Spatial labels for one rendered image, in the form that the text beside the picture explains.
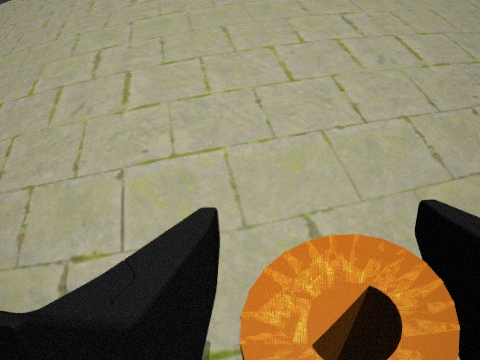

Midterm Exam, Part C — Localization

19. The orange knob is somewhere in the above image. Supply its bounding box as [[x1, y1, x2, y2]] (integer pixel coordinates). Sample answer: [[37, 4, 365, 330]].
[[239, 235, 460, 360]]

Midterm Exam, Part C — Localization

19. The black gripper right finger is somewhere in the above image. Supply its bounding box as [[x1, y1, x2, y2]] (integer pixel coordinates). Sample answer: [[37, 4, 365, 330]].
[[415, 200, 480, 360]]

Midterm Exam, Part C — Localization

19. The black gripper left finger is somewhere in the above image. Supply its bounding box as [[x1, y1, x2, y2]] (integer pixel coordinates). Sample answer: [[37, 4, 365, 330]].
[[0, 207, 220, 360]]

